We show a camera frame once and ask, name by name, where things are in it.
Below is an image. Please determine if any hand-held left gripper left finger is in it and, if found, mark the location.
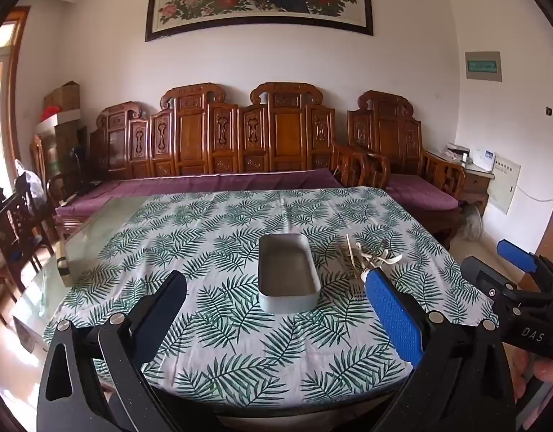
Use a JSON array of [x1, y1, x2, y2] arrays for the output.
[[36, 270, 188, 432]]

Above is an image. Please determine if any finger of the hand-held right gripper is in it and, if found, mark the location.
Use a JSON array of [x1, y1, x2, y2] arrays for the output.
[[460, 255, 520, 301], [496, 239, 553, 280]]

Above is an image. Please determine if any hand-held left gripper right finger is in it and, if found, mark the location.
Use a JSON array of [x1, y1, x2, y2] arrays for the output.
[[365, 267, 517, 432]]

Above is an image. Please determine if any cream plastic spoon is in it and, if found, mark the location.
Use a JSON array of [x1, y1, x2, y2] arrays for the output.
[[366, 254, 402, 280]]

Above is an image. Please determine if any wooden chopstick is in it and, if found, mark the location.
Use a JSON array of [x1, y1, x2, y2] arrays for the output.
[[355, 242, 369, 277], [345, 234, 362, 276]]

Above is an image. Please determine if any grey metal tray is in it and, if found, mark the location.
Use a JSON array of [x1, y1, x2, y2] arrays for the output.
[[257, 234, 319, 314]]

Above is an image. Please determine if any person's right hand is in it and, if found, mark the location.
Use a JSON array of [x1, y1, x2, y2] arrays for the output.
[[512, 348, 553, 408]]

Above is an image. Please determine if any grey feather duster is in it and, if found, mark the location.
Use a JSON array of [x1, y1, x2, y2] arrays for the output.
[[459, 202, 484, 241]]

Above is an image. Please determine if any white electrical panel door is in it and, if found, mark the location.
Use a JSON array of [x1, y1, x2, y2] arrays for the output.
[[488, 154, 521, 215]]

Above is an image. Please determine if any wooden side table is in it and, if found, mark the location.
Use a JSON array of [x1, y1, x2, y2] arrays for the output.
[[456, 153, 495, 217]]

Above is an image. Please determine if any purple armchair cushion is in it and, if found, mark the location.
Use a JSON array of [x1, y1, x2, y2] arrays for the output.
[[384, 173, 459, 211]]

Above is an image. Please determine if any green leaf print tablecloth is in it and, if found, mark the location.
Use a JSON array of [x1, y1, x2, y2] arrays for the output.
[[42, 186, 500, 408]]

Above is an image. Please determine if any long purple sofa cushion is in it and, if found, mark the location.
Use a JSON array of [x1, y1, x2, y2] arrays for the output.
[[55, 167, 349, 217]]

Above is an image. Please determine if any dark wooden dining chair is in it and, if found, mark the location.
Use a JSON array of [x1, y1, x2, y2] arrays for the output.
[[0, 189, 56, 293]]

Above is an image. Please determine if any carved wooden armchair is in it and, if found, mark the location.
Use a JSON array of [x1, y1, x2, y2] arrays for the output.
[[347, 90, 468, 244]]

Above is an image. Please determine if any clear plastic bag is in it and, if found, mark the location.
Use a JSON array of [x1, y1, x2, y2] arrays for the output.
[[13, 159, 45, 203]]

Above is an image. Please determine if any stack of cartons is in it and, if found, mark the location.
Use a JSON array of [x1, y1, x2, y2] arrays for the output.
[[33, 123, 88, 176]]

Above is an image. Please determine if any carved wooden sofa bench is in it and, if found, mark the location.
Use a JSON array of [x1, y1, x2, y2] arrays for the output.
[[55, 82, 371, 235]]

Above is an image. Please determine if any white flat box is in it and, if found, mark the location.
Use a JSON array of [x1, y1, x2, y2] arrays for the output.
[[35, 109, 81, 133]]

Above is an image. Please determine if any grey wall box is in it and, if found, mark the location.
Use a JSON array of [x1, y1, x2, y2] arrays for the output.
[[464, 51, 503, 82]]

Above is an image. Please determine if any wooden window frame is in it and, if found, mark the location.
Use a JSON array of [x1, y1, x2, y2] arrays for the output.
[[0, 6, 31, 199]]

